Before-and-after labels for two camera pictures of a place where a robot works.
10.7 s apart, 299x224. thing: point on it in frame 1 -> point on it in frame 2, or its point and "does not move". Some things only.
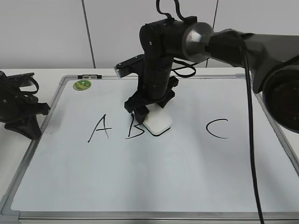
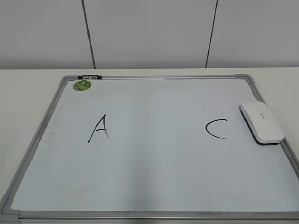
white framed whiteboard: x=94 y=164 does not move
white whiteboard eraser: x=158 y=120 -> x=261 y=123
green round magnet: x=81 y=85 does not move
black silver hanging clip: x=89 y=76 does not move
